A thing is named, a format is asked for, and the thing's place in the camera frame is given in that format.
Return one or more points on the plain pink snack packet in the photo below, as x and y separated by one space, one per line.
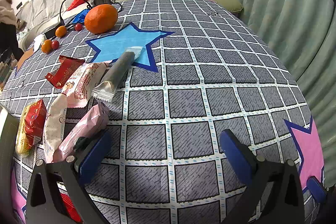
86 127

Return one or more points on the red snack packet white print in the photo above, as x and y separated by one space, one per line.
34 116

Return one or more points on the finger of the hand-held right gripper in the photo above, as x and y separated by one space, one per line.
316 188

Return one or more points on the pink brick-print snack packet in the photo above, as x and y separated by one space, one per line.
84 85

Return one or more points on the plain red snack packet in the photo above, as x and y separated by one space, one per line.
69 209

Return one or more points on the red snack packet gold print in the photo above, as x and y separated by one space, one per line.
61 71

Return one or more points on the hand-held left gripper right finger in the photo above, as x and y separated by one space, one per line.
235 158

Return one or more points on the cherry tomato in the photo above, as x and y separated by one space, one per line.
55 44
78 27

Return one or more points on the large orange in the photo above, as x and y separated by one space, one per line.
101 18

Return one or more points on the small orange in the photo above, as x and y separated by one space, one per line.
61 31
46 45

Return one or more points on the grey checked star tablecloth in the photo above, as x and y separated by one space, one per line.
197 82

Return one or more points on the dark snack bar clear wrapper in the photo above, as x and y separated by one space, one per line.
118 69

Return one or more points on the black power adapter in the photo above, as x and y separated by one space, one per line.
52 31

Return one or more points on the white pink-edged snack packet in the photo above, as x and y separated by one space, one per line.
55 124

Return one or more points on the grey striped sofa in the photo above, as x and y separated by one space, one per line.
50 1

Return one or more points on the white crumpled tissue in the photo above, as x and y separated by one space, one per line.
39 40

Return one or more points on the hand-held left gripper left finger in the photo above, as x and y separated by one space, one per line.
94 158

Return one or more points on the pale yellow cracker packet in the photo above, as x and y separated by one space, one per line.
22 145

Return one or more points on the white rectangular tray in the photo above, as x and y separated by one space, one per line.
9 134

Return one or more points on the pale green curtain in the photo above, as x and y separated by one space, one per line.
275 3

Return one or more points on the blue plastic bag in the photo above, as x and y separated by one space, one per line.
78 16

